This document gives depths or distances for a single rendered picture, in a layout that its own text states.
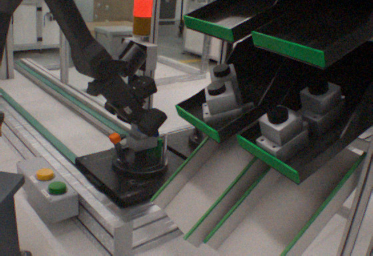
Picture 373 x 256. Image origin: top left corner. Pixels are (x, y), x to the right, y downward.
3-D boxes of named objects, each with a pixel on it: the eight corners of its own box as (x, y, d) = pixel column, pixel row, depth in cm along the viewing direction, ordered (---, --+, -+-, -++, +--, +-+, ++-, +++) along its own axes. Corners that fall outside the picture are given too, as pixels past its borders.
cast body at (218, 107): (208, 132, 65) (196, 97, 61) (206, 117, 68) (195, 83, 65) (257, 120, 64) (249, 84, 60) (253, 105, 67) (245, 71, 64)
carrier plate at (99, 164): (126, 211, 83) (126, 202, 82) (74, 164, 99) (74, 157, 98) (206, 180, 98) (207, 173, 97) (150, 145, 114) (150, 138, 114)
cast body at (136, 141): (136, 152, 92) (137, 125, 90) (125, 145, 95) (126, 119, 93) (163, 145, 98) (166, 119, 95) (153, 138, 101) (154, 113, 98)
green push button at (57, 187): (52, 199, 83) (52, 192, 82) (45, 191, 86) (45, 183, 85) (69, 195, 85) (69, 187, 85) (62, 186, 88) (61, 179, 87)
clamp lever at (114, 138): (121, 164, 92) (112, 139, 88) (117, 160, 94) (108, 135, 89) (133, 155, 94) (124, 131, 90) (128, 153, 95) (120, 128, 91)
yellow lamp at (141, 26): (138, 36, 105) (140, 17, 103) (128, 33, 108) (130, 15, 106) (154, 35, 108) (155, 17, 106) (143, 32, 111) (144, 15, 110)
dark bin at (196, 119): (219, 145, 62) (208, 107, 58) (178, 115, 72) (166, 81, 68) (336, 66, 71) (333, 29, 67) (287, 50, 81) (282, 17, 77)
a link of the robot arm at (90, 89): (93, 91, 78) (120, 57, 81) (78, 86, 81) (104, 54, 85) (112, 111, 83) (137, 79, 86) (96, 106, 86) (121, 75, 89)
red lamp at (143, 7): (140, 17, 103) (141, -1, 101) (130, 15, 106) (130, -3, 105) (155, 17, 106) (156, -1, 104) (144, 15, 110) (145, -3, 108)
